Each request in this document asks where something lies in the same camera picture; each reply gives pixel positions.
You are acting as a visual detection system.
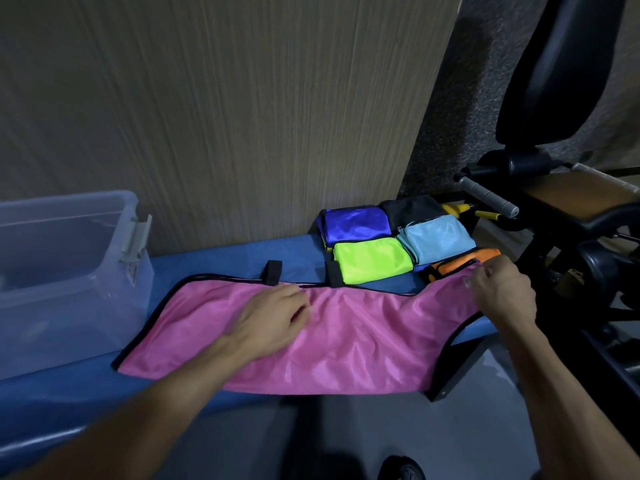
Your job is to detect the person's left hand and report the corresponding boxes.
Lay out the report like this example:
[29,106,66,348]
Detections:
[222,283,313,361]

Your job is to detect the person's right hand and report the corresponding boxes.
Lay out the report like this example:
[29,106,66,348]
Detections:
[463,255,538,336]

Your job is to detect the pink mesh training bib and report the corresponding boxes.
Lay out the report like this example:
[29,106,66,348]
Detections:
[111,260,493,396]

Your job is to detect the person's left forearm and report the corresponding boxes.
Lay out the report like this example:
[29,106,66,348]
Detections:
[0,336,262,480]

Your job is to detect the person's right forearm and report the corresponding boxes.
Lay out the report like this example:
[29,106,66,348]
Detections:
[495,321,640,480]

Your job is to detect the folded orange training bib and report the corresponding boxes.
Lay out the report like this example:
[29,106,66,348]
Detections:
[425,248,502,284]

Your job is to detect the folded light blue training bib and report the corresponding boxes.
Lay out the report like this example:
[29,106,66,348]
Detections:
[398,215,477,268]

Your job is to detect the folded neon green training bib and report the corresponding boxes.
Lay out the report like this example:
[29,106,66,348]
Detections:
[332,238,416,286]

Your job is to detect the folded black training bib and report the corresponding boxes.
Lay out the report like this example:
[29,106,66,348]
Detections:
[379,195,447,230]

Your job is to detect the black exercise machine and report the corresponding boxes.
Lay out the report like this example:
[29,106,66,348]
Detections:
[431,0,640,445]

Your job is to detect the person's black shoe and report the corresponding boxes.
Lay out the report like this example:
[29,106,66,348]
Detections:
[377,455,427,480]

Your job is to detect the clear plastic storage box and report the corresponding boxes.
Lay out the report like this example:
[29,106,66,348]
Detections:
[0,190,155,381]

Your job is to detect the blue padded bench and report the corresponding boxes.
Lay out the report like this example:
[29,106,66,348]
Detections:
[0,230,501,476]

